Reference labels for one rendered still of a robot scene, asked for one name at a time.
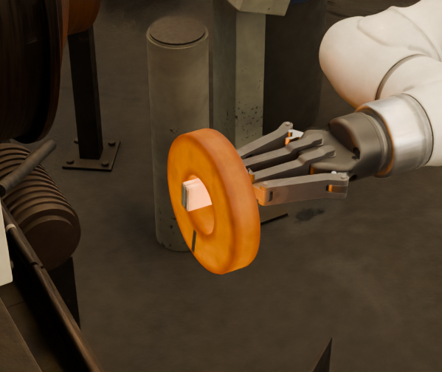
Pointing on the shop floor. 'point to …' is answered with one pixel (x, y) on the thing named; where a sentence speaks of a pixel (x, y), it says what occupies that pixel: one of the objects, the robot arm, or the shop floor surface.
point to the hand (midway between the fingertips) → (213, 188)
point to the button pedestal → (242, 74)
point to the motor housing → (43, 220)
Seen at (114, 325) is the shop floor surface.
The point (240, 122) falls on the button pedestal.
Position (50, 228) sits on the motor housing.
